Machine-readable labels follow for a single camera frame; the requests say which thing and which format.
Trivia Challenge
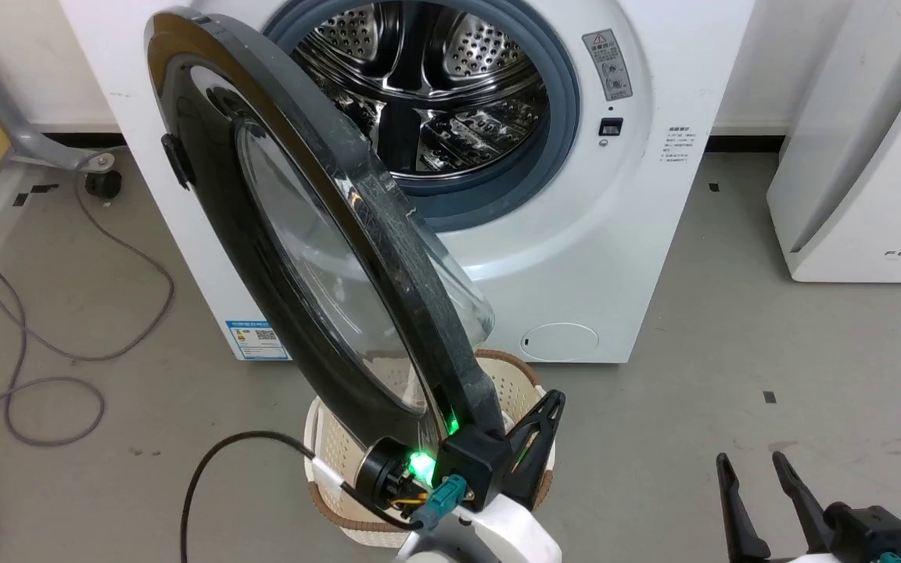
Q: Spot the grey chair base leg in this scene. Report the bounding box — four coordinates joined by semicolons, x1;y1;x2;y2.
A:
0;61;120;174

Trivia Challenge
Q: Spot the white brown-rimmed laundry basket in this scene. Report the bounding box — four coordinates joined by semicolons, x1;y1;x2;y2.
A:
303;350;558;549

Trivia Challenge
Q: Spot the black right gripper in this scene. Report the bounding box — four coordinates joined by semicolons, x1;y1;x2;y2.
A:
716;451;901;563

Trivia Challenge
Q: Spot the black round glass washer door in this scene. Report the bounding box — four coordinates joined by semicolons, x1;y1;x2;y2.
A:
144;8;508;456

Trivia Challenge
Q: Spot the blue energy label sticker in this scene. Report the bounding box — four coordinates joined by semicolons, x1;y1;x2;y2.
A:
225;319;292;361

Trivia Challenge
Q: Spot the black chair caster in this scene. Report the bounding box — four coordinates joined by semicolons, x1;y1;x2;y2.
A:
84;168;124;199

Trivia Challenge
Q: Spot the white front-load washing machine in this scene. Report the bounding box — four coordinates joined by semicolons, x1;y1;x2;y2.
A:
59;0;756;364

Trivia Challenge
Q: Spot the white air purifier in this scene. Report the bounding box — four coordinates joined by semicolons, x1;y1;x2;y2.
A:
766;0;901;284

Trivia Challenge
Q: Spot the grey rubber door gasket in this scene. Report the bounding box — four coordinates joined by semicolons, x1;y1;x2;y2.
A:
263;0;581;234

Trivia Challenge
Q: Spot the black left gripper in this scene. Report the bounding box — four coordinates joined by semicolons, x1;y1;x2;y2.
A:
407;389;567;513

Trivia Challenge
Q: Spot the white oval filter cover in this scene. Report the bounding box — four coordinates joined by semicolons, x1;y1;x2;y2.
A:
520;322;600;363

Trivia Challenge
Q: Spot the steel perforated washer drum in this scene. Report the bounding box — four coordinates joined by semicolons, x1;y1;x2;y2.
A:
293;0;553;178

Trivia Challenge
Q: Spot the grey warning sticker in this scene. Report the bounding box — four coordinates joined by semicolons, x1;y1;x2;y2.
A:
582;29;634;102

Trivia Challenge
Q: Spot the grey floor cable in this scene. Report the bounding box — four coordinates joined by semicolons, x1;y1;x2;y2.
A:
0;150;176;563

